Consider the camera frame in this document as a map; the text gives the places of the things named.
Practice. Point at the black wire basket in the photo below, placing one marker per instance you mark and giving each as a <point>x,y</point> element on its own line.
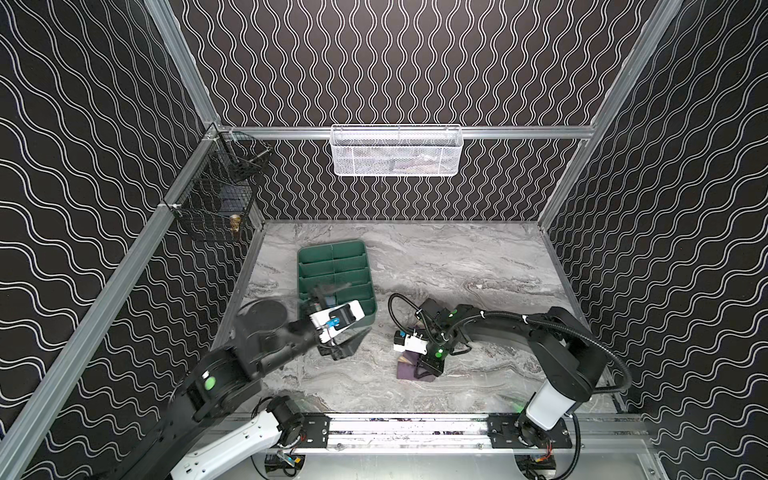
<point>226,183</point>

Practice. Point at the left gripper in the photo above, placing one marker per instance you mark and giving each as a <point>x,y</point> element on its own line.
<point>335,339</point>

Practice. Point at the green compartment tray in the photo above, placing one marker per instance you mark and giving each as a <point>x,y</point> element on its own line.
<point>342,271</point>

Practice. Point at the small brass object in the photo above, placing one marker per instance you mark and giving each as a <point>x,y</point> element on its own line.
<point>235,221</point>

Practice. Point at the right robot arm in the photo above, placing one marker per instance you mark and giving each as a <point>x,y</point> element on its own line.
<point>569,356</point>

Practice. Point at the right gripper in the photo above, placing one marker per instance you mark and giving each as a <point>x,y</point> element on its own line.
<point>426,361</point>

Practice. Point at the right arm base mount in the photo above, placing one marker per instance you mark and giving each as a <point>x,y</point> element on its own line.
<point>516,431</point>

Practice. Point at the purple striped sock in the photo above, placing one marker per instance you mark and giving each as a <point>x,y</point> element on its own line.
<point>411,367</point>

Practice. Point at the white wire basket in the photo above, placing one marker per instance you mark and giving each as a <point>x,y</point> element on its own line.
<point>390,150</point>

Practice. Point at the aluminium front rail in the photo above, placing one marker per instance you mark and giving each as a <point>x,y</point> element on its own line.
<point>356,433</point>

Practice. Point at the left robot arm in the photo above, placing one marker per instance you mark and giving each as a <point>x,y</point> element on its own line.
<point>266,338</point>

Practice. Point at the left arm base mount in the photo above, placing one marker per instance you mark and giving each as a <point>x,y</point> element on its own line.
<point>303,430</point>

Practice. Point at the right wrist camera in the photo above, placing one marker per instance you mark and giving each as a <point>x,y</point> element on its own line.
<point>404,342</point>

